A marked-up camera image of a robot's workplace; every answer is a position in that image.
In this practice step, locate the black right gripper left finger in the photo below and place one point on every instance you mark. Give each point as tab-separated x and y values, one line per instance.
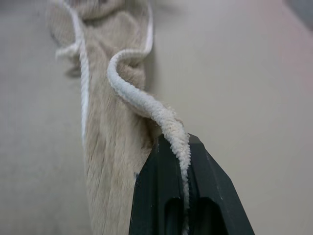
156	191

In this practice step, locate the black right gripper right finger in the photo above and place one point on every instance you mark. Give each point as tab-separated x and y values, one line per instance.
215	195

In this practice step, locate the beige towel with white trim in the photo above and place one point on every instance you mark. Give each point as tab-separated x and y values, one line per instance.
115	122

